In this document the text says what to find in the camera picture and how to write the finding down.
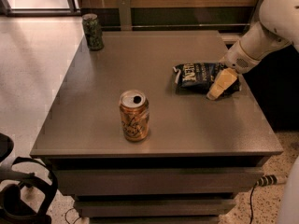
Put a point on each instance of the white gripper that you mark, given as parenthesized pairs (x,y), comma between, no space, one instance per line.
(235,59)

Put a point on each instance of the blue chip bag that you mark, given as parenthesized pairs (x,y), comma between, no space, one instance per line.
(196,77)

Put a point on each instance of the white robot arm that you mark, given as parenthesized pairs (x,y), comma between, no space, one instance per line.
(277,27)

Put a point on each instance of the orange soda can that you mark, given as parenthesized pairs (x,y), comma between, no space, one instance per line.
(135,115)

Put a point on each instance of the green can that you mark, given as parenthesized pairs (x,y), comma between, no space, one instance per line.
(93,32)

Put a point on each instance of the grey drawer cabinet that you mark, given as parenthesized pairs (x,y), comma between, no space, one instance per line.
(197,155)

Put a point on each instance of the white power strip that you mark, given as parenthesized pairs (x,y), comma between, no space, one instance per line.
(269,180)

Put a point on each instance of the black office chair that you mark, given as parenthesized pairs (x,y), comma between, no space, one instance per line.
(13,209)

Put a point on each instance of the left metal rail bracket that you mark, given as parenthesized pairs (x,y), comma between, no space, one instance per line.
(124,7)

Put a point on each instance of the window frame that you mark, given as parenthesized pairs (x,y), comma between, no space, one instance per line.
(39,7)

